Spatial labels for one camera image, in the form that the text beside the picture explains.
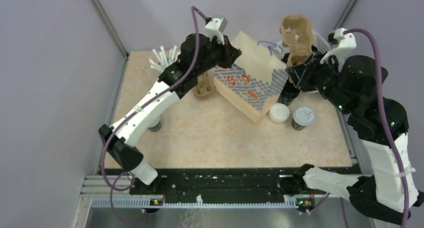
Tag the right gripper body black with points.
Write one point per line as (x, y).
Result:
(316, 75)

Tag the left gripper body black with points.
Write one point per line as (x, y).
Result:
(218, 54)

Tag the stack of black cups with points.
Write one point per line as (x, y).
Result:
(288, 94)

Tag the cardboard cup carrier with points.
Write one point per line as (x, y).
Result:
(297, 35)
(205, 87)

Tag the checkered paper takeout bag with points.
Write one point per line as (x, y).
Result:
(255, 80)

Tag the black coffee cup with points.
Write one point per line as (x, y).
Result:
(156, 126)
(299, 125)

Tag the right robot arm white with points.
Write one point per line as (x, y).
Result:
(381, 125)

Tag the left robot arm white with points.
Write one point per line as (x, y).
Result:
(198, 54)

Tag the white plastic basket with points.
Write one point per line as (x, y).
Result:
(319, 42)

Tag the white wrapped straws bundle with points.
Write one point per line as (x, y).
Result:
(163, 59)

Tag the stack of white lids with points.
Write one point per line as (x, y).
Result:
(279, 113)

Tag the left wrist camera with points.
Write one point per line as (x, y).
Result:
(215, 27)

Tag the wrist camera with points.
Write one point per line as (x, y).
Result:
(215, 27)
(344, 42)

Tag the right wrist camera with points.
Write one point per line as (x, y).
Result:
(344, 42)

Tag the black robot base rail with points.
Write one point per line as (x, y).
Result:
(219, 186)

